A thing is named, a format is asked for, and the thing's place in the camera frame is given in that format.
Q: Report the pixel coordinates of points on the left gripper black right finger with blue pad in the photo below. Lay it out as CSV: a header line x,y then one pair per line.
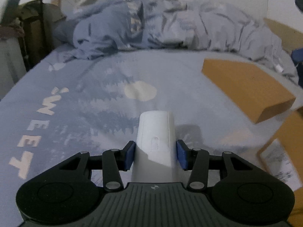
x,y
200,162

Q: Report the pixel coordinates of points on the brown cardboard box lid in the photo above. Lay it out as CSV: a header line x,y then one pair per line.
x,y
257,94

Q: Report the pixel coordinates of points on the white charger with cable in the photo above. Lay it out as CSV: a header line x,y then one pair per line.
x,y
276,59

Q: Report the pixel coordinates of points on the crumpled blue grey duvet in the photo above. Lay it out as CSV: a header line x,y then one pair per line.
x,y
126,25

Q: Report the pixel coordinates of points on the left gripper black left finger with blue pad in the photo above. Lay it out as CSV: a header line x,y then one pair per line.
x,y
111,163

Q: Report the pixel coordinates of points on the pile of clothes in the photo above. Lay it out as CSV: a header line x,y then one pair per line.
x,y
10,24

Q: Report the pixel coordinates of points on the wooden headboard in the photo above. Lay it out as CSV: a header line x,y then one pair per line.
x,y
291,38

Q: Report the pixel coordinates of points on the white plastic device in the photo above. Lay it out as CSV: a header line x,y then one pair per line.
x,y
156,153

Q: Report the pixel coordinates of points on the blue printed bed sheet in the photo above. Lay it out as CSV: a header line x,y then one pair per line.
x,y
61,108

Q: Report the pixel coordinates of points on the open brown cardboard box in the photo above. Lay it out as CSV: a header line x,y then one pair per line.
x,y
282,155

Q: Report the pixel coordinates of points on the black metal clothes rack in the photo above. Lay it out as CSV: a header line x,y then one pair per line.
x,y
46,14

